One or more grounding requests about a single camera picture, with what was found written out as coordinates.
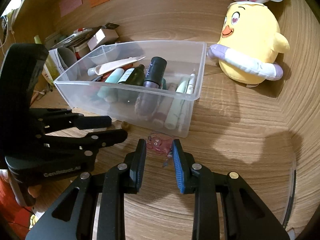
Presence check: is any clear plastic storage bin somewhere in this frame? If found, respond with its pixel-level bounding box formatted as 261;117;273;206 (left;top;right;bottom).
54;40;207;138

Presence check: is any small dark green bottle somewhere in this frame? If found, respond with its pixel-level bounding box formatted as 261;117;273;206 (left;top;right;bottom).
118;64;145;102

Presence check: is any teal tape roll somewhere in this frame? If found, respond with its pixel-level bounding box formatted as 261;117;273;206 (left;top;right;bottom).
161;78;167;90

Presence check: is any pink cream tube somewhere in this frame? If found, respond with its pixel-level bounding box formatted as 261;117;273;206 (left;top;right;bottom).
87;56;145;76

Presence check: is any white paper boxes stack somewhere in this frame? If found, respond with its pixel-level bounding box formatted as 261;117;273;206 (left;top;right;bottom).
49;47;78;81

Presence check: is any purple black cosmetic bottle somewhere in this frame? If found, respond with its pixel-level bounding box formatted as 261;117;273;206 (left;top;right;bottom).
135;56;167;120

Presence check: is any white cable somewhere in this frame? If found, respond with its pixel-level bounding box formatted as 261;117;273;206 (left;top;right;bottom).
0;15;16;55

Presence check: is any pale green long tube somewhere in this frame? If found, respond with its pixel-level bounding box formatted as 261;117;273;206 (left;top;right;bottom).
164;77;189;130

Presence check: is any yellow green spray bottle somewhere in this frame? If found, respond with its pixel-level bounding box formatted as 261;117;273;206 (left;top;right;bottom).
34;35;61;86

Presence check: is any red paper envelope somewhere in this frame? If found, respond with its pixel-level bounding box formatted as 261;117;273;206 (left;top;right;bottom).
93;63;133;82

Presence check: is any yellow chick bunny plush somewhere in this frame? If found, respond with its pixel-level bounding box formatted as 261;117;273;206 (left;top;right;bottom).
207;0;290;87

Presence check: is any small white pink box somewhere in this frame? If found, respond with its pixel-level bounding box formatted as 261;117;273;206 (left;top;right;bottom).
87;28;119;51

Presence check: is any mint green tube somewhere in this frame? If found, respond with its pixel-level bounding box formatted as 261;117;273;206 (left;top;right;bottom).
96;68;125;103

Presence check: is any white pen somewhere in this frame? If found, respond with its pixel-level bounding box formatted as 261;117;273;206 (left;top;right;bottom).
177;73;196;133

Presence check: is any pink sticky note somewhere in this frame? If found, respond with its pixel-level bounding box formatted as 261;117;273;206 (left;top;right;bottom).
59;0;82;17

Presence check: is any red white marker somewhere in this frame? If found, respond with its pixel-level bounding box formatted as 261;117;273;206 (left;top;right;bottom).
73;28;93;34

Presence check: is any pink charm keychain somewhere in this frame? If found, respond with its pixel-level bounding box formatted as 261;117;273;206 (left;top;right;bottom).
146;131;175;168

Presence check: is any left hand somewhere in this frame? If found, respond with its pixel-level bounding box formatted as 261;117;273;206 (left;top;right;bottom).
1;170;42;207

